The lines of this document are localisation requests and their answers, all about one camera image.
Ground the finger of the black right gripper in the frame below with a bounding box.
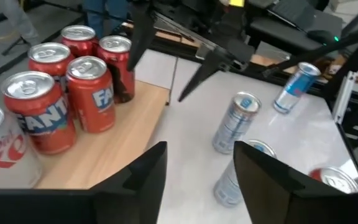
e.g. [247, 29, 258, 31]
[126, 0, 158, 72]
[178, 41, 255, 103]

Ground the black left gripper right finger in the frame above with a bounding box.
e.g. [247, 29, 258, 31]
[232, 141, 354, 224]

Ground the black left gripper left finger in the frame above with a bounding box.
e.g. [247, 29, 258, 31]
[91, 141, 169, 224]

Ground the red can with black graphic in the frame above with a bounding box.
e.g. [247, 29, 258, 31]
[97, 35, 136, 105]

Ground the red Fanta can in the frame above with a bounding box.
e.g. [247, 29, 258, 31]
[27, 42, 77, 121]
[0, 70, 78, 156]
[65, 55, 117, 134]
[60, 24, 99, 58]

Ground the red soda can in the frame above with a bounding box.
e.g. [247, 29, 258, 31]
[308, 166, 358, 195]

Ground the silver Diet Coke can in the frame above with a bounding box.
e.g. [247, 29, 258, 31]
[0, 102, 43, 190]

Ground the blue silver Red Bull can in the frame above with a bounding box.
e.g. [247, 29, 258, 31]
[211, 90, 263, 156]
[213, 139, 278, 208]
[273, 61, 322, 115]

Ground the person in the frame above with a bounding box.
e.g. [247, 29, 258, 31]
[82, 0, 135, 40]
[1, 0, 42, 46]

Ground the wooden tray board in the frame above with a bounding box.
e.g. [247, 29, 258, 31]
[35, 57, 180, 190]

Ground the white table cover sheet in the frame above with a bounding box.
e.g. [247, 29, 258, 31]
[134, 48, 358, 224]

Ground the black laptop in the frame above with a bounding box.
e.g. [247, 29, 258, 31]
[267, 0, 344, 34]

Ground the black floor stand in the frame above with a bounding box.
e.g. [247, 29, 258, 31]
[1, 37, 34, 57]

